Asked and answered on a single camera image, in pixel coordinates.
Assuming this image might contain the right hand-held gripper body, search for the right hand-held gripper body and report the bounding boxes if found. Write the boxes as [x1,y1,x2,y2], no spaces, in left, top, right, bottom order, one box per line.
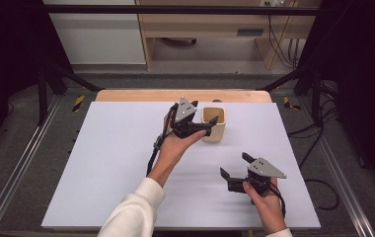
[226,157,288,196]

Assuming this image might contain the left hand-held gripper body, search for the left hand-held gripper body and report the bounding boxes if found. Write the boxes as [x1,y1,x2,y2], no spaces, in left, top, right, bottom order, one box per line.
[169,96,213,139]

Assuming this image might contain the white power strip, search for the white power strip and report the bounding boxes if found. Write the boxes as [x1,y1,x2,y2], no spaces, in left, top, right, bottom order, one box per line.
[259,0,290,8]

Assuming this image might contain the black metal stand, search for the black metal stand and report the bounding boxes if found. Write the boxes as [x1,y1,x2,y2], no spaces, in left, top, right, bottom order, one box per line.
[258,65,325,127]
[37,62,106,126]

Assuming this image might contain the black looped floor cable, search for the black looped floor cable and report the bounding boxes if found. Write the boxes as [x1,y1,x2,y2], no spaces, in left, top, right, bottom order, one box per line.
[287,82,341,211]

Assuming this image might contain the wooden table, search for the wooden table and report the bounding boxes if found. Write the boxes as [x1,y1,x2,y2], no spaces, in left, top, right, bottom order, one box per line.
[95,89,273,104]

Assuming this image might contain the black hanging cables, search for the black hanging cables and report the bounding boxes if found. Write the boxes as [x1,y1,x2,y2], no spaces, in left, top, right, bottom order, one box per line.
[265,14,303,70]

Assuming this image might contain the aluminium floor rail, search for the aluminium floor rail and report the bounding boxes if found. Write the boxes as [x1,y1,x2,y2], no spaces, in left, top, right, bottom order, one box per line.
[298,97,375,237]
[0,95,62,237]

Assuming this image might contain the yellow black striped tape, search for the yellow black striped tape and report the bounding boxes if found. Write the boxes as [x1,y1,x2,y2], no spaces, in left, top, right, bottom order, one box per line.
[282,96,302,112]
[72,95,86,113]

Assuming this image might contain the black horizontal frame bar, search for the black horizontal frame bar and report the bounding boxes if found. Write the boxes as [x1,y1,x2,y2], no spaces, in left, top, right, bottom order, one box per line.
[43,4,322,17]

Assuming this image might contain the black curtain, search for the black curtain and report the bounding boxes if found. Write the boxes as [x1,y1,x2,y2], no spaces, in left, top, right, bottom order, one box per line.
[0,0,75,162]
[293,0,375,192]

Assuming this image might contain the white table cover sheet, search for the white table cover sheet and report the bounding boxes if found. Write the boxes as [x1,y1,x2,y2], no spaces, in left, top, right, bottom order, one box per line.
[40,101,322,231]

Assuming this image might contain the beige square cup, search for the beige square cup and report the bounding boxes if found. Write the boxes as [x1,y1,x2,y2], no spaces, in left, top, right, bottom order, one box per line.
[200,106,227,144]

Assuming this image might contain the light wooden desk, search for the light wooden desk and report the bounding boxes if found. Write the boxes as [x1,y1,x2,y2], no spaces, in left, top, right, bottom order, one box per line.
[135,0,322,71]

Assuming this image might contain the person's left hand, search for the person's left hand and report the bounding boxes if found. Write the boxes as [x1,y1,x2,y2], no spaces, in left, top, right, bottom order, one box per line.
[155,111,207,186]

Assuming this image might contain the hand-held gripper cable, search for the hand-held gripper cable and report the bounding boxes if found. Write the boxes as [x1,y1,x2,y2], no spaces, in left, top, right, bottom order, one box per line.
[267,182,287,219]
[145,102,180,177]

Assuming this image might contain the person's right hand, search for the person's right hand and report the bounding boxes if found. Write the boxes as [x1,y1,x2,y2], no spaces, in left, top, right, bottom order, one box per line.
[242,177,287,233]

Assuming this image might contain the left hand-held gripper cable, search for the left hand-held gripper cable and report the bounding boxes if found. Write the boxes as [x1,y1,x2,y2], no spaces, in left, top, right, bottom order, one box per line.
[145,102,180,177]

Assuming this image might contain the white cabinet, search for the white cabinet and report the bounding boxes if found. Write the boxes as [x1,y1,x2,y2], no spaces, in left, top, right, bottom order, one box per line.
[42,0,147,66]

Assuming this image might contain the right hand-held gripper cable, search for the right hand-held gripper cable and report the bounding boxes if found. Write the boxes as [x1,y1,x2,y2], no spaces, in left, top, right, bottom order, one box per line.
[267,182,287,219]

